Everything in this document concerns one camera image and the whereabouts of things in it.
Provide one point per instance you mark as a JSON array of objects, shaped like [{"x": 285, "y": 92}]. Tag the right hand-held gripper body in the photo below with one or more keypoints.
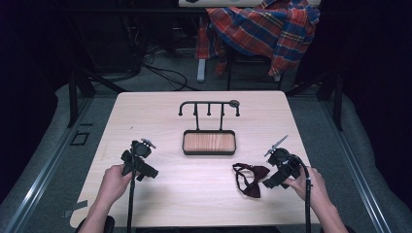
[{"x": 286, "y": 165}]

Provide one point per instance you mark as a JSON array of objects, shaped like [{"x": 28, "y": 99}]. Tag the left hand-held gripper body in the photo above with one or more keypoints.
[{"x": 137, "y": 155}]

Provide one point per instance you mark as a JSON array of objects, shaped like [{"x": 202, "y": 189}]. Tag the dark red bow tie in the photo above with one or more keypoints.
[{"x": 255, "y": 189}]

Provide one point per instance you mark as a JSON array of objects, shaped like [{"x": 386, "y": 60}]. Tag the person's right hand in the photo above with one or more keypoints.
[{"x": 309, "y": 187}]

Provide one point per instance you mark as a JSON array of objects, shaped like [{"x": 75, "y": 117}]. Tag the person's left hand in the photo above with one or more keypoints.
[{"x": 115, "y": 184}]

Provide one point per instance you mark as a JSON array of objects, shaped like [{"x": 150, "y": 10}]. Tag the short black tape strip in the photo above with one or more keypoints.
[{"x": 86, "y": 124}]

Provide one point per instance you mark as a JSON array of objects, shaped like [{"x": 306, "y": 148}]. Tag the black hook rack wooden tray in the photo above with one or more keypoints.
[{"x": 209, "y": 142}]

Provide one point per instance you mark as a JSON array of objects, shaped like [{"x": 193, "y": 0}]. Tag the black tape square outline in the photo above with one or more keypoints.
[{"x": 71, "y": 138}]

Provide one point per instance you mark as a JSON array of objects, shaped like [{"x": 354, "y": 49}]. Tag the grey tape piece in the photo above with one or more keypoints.
[{"x": 77, "y": 206}]

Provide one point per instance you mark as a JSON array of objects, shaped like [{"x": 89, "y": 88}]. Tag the black metal stand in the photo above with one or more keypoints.
[
  {"x": 338, "y": 106},
  {"x": 73, "y": 103}
]

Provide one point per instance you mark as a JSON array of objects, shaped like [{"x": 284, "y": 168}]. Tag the white table leg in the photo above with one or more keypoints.
[{"x": 201, "y": 69}]

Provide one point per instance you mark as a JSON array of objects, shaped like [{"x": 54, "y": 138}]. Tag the dark curtain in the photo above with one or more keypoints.
[
  {"x": 379, "y": 81},
  {"x": 26, "y": 81}
]

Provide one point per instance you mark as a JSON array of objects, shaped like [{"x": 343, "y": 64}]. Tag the red blue plaid cloth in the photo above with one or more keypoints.
[{"x": 259, "y": 26}]

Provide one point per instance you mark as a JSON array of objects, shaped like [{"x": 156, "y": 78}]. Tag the white table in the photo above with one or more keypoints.
[{"x": 210, "y": 3}]

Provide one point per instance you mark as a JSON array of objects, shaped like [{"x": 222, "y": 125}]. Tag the aluminium floor rail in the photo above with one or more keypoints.
[
  {"x": 359, "y": 174},
  {"x": 48, "y": 168}
]

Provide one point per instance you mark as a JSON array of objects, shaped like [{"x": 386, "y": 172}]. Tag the black metal chair frame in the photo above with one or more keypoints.
[{"x": 229, "y": 76}]

